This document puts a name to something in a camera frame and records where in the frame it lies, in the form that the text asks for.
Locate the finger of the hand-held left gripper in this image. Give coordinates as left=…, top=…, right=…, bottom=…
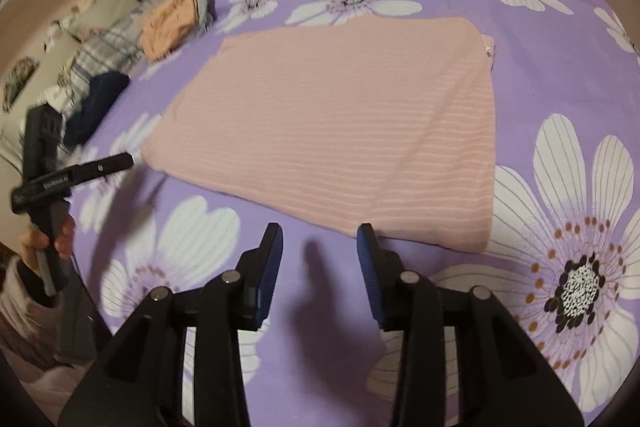
left=74, top=151, right=135, bottom=188

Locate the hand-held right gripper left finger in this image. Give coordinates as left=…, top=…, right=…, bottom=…
left=57, top=222, right=285, bottom=427

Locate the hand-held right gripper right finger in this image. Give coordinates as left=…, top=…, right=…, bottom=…
left=356, top=223, right=583, bottom=427

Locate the pink striped long-sleeve shirt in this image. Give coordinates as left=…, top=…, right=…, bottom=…
left=140, top=16, right=497, bottom=255

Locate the person's left forearm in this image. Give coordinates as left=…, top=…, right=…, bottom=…
left=0, top=257, right=61, bottom=360

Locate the person's left hand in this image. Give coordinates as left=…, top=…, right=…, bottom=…
left=19, top=216, right=76, bottom=265

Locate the navy blue cloth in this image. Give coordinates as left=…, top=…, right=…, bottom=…
left=64, top=72, right=132, bottom=146

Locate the printed white cloth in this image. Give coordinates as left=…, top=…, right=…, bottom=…
left=2, top=56, right=41, bottom=114

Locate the grey plaid pillow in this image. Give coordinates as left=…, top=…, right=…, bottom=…
left=40, top=0, right=181, bottom=118

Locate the orange printed folded garment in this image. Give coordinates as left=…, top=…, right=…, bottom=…
left=141, top=0, right=196, bottom=62

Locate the beige pillow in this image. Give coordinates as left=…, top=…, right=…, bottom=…
left=65, top=0, right=143, bottom=40

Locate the grey folded garment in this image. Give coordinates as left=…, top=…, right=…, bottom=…
left=185, top=0, right=217, bottom=38

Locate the purple floral bed sheet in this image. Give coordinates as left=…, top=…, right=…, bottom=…
left=65, top=0, right=640, bottom=427

